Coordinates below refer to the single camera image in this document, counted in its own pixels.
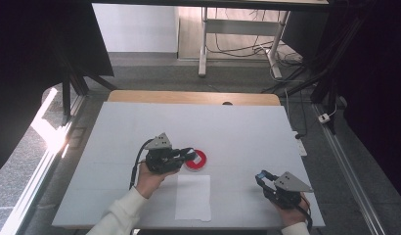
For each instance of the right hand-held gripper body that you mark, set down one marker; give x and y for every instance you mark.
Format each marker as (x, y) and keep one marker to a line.
(288, 192)

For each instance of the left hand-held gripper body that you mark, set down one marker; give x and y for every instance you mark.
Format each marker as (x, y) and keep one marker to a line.
(161, 158)

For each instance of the blue stamp cap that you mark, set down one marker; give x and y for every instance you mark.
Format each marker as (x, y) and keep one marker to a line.
(262, 176)

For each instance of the red tape roll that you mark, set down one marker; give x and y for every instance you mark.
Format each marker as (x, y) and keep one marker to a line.
(199, 166)

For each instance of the white paper sheet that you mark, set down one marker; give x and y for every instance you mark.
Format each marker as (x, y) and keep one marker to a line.
(192, 197)

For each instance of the person's right hand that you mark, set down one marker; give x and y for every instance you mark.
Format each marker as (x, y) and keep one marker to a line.
(291, 216)

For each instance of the person's left hand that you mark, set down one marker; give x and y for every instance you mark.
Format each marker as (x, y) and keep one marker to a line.
(151, 182)

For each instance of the wooden table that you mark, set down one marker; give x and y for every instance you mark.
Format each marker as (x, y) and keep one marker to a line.
(188, 97)

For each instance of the dark table grommet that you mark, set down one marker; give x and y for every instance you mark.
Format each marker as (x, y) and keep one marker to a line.
(227, 103)

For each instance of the white plug adapter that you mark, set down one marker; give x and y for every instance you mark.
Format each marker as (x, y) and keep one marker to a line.
(324, 118)

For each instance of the black metal stand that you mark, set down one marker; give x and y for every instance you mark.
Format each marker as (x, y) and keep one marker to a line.
(66, 94)
(325, 78)

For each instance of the dark curtain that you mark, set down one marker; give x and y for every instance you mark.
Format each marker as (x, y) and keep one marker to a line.
(378, 81)
(22, 65)

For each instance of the metal floor rail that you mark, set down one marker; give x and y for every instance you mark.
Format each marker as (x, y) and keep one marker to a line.
(42, 163)
(351, 182)

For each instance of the white wall panel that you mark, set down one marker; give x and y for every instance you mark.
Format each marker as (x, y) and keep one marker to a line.
(135, 27)

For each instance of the white desk frame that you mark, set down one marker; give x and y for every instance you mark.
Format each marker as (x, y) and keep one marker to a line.
(241, 26)

